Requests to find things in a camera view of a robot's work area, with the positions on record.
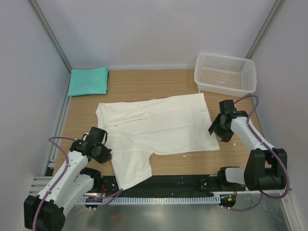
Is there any white perforated plastic basket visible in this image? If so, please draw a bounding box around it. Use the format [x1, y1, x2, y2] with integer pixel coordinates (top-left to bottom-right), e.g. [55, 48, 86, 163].
[194, 52, 257, 97]

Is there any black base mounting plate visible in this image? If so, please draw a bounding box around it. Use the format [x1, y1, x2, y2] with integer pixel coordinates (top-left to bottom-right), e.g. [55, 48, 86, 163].
[81, 175, 246, 193]

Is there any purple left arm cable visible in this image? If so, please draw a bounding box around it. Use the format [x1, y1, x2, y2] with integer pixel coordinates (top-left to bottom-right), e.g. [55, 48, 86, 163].
[33, 136, 124, 229]

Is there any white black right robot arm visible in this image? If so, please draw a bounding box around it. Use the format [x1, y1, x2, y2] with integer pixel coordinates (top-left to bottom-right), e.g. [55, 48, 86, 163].
[208, 100, 288, 191]

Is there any aluminium frame rail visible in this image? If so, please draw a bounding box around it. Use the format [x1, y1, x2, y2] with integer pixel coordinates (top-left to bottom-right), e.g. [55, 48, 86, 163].
[29, 176, 52, 195]

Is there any white printed t-shirt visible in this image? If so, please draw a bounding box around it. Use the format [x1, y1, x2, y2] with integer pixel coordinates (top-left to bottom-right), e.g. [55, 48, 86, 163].
[96, 93, 219, 190]

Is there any base electronics board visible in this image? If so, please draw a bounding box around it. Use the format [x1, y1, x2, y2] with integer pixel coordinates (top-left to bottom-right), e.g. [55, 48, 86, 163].
[219, 194, 236, 209]
[85, 196, 103, 209]

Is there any right base electronics board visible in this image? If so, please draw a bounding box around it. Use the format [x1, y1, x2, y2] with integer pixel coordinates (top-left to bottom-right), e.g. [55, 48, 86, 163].
[219, 194, 236, 209]

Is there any folded teal t-shirt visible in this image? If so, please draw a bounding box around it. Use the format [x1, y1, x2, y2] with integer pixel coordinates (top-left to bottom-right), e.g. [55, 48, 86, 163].
[68, 67, 109, 97]

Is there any white slotted cable duct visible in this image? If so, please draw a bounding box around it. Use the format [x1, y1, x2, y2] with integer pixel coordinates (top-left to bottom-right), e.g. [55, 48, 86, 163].
[76, 194, 220, 205]

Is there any left base electronics board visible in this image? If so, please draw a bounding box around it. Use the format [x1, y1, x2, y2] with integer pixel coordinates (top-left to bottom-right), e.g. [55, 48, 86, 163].
[85, 196, 103, 209]

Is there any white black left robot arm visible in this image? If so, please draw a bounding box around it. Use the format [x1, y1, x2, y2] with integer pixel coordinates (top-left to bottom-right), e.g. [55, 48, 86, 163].
[24, 127, 112, 231]

